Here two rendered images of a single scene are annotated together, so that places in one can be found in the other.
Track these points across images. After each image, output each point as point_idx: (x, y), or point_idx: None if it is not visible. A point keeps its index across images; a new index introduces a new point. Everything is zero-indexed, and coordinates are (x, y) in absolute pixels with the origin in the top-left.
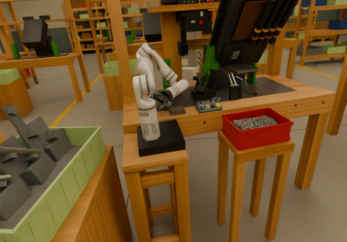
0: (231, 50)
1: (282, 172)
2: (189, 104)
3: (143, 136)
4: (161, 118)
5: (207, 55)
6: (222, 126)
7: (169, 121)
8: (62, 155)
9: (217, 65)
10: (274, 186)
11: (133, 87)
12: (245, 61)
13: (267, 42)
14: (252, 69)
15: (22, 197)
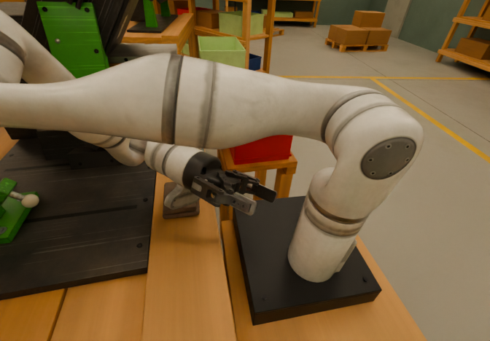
0: (125, 14)
1: None
2: (141, 175)
3: (329, 277)
4: (211, 238)
5: (68, 38)
6: (235, 154)
7: (240, 217)
8: None
9: (106, 60)
10: (261, 178)
11: (418, 151)
12: (119, 41)
13: None
14: (175, 46)
15: None
